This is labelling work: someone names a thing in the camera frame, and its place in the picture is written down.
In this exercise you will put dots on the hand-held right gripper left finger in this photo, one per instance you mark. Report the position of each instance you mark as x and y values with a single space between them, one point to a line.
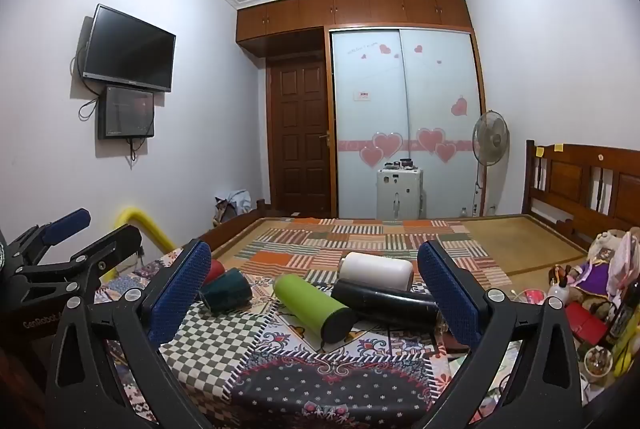
180 294

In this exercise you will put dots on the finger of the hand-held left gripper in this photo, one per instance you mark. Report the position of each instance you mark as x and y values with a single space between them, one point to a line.
65 221
112 249

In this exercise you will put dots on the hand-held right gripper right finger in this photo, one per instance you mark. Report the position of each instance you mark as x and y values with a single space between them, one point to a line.
450 294

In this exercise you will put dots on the red cup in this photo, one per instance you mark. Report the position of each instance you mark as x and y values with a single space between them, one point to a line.
216 271

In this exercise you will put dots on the dark green cup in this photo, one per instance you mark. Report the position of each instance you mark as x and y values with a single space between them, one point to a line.
227 291

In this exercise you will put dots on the black cup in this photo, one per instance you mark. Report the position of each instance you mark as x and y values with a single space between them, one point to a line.
385 304

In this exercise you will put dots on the white cup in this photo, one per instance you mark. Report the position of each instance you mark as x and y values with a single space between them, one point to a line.
375 271

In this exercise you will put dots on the lime green cup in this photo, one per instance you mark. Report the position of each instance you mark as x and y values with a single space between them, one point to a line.
310 304

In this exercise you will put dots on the yellow padded pipe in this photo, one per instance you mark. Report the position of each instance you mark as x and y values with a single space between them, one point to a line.
135 216

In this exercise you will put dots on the checkered cloth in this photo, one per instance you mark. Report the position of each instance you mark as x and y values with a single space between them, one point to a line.
215 349

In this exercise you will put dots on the pink bowl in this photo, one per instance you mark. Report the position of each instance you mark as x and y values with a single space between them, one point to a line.
531 296

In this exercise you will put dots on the grey cloth pile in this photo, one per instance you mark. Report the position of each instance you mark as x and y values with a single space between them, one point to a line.
235 204

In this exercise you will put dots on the small white bottle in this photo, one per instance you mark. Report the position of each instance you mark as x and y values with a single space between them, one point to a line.
557 291

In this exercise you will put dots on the white box appliance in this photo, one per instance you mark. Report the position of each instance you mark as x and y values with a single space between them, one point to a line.
399 194

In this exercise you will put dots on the group of dark small jars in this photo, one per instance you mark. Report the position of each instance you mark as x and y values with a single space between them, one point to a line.
400 165

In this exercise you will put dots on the striped patchwork blanket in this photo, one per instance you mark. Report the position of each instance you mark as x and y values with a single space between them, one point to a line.
310 244

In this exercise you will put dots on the red box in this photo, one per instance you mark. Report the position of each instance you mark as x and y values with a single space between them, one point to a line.
587 321

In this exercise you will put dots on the doll in purple dress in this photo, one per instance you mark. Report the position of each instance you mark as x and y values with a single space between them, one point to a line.
600 271

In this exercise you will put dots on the floral printed blanket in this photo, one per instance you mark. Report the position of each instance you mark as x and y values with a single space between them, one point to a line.
320 384

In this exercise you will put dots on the standing electric fan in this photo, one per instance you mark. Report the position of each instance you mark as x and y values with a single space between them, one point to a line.
491 136

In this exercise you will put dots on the clear jar with trinkets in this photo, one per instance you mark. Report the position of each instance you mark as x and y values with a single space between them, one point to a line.
599 361

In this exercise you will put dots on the brown wooden headboard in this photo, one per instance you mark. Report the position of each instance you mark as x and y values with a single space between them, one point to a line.
575 184

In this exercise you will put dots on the pink white plastic bag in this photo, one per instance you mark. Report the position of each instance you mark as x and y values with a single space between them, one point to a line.
627 259

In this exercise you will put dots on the yellow green bottle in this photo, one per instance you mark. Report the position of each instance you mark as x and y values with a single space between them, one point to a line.
627 344

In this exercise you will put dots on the heart sticker sliding wardrobe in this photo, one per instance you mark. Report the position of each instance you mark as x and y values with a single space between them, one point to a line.
405 109

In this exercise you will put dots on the brown wooden door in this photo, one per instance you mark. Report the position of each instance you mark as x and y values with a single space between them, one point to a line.
300 134

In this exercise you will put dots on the brown overhead cabinet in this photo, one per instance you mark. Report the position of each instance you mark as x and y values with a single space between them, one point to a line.
350 14

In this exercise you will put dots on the brown wooden bed frame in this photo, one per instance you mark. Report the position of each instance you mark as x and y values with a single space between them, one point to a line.
235 224

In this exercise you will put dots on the small black wall monitor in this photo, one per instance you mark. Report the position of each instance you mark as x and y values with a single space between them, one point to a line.
126 111

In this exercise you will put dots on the black wall television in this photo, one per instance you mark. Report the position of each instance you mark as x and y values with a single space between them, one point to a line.
130 49

